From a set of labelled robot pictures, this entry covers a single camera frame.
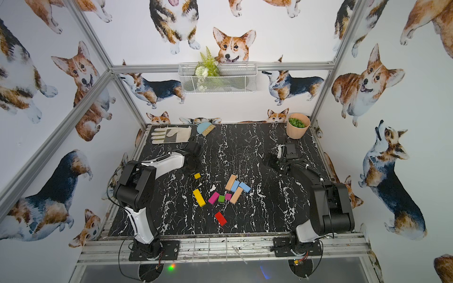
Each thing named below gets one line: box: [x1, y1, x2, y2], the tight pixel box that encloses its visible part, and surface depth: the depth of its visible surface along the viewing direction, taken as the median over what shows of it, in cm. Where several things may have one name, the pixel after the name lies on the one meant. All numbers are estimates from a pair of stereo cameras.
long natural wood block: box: [224, 173, 237, 192], surface depth 94 cm
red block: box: [214, 211, 228, 227], surface depth 84 cm
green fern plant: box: [194, 45, 221, 92], surface depth 84 cm
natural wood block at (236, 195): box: [230, 186, 244, 204], surface depth 90 cm
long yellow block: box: [192, 188, 207, 207], surface depth 90 cm
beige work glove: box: [151, 126, 192, 144], surface depth 118 cm
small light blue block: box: [238, 181, 252, 193], surface depth 93 cm
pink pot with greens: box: [286, 112, 311, 140], surface depth 109 cm
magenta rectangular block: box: [207, 191, 221, 205], surface depth 90 cm
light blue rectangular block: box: [231, 180, 241, 193], surface depth 93 cm
